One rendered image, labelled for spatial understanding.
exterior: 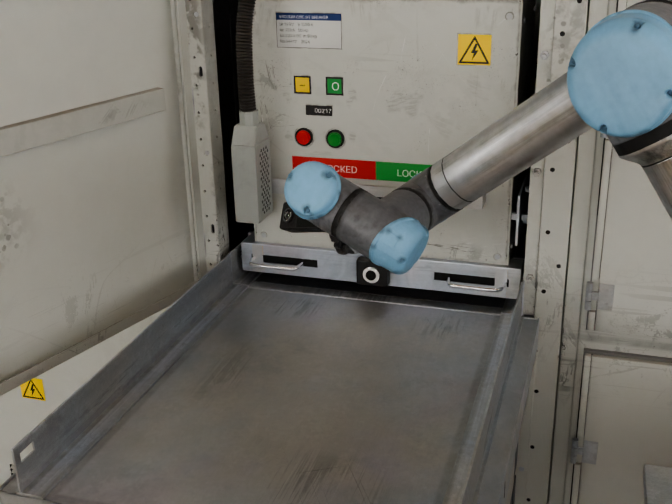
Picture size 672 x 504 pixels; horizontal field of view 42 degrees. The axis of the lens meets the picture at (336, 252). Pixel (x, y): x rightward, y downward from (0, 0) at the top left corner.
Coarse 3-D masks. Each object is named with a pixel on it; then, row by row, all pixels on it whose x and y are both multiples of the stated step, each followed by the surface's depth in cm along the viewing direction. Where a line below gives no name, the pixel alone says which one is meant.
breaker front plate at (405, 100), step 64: (256, 0) 155; (320, 0) 152; (384, 0) 149; (448, 0) 145; (512, 0) 142; (256, 64) 160; (320, 64) 156; (384, 64) 152; (448, 64) 149; (512, 64) 146; (320, 128) 160; (384, 128) 157; (448, 128) 153; (448, 256) 162
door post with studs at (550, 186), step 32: (544, 0) 137; (576, 0) 136; (544, 32) 139; (576, 32) 137; (544, 64) 141; (544, 160) 146; (544, 192) 148; (544, 224) 150; (544, 256) 152; (544, 288) 154; (544, 320) 156; (544, 352) 158; (544, 384) 161; (544, 416) 163; (544, 448) 165; (544, 480) 168
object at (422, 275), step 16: (272, 256) 172; (288, 256) 171; (304, 256) 169; (320, 256) 168; (336, 256) 167; (352, 256) 166; (272, 272) 173; (288, 272) 172; (304, 272) 171; (320, 272) 170; (336, 272) 169; (352, 272) 168; (416, 272) 164; (432, 272) 163; (448, 272) 162; (464, 272) 161; (480, 272) 160; (512, 272) 158; (416, 288) 165; (432, 288) 164; (448, 288) 163; (512, 288) 159
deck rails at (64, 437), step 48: (192, 288) 155; (240, 288) 170; (144, 336) 140; (192, 336) 152; (96, 384) 128; (144, 384) 137; (480, 384) 135; (48, 432) 117; (96, 432) 125; (480, 432) 112; (48, 480) 115; (480, 480) 113
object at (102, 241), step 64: (0, 0) 127; (64, 0) 136; (128, 0) 147; (0, 64) 129; (64, 64) 139; (128, 64) 150; (0, 128) 130; (64, 128) 139; (128, 128) 153; (192, 128) 162; (0, 192) 133; (64, 192) 143; (128, 192) 156; (0, 256) 135; (64, 256) 146; (128, 256) 158; (0, 320) 138; (64, 320) 149; (128, 320) 158; (0, 384) 136
